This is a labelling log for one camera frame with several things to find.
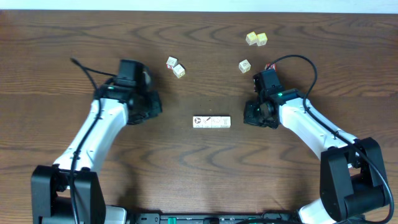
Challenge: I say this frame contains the blue sided picture block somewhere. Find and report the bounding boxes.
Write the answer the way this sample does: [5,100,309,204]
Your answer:
[220,116,231,128]

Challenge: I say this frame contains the plain white picture block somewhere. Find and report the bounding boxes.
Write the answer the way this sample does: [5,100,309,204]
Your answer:
[211,116,221,128]

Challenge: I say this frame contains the soccer ball picture block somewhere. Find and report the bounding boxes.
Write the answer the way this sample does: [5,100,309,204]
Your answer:
[193,116,203,128]

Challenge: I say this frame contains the hammer picture block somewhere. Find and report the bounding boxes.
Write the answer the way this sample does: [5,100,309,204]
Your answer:
[202,116,212,128]

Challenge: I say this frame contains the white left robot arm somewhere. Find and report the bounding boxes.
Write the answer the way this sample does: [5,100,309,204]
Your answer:
[30,85,162,223]

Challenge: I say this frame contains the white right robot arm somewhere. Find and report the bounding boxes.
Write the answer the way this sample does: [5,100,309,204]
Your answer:
[244,88,394,223]

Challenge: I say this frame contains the red letter A block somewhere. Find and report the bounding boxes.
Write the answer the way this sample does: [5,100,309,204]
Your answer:
[265,63,276,70]

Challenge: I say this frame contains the white block yellow drawing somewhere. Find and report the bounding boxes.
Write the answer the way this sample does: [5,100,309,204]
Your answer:
[238,59,251,73]

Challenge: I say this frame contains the white block yellow sides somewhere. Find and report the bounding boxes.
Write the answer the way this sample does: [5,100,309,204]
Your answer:
[173,64,186,78]

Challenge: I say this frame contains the white block red sides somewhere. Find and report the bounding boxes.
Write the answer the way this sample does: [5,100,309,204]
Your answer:
[166,57,178,70]

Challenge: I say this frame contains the yellow block right of pair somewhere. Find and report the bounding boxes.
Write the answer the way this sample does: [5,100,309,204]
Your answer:
[256,32,268,47]

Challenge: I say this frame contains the yellow block of pair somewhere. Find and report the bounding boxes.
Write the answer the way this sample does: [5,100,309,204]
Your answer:
[256,32,268,47]
[246,32,258,45]

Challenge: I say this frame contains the yellow block left of pair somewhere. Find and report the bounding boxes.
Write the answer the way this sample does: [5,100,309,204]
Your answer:
[246,32,258,45]

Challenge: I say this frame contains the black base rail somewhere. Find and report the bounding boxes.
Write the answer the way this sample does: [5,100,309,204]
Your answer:
[126,212,301,224]

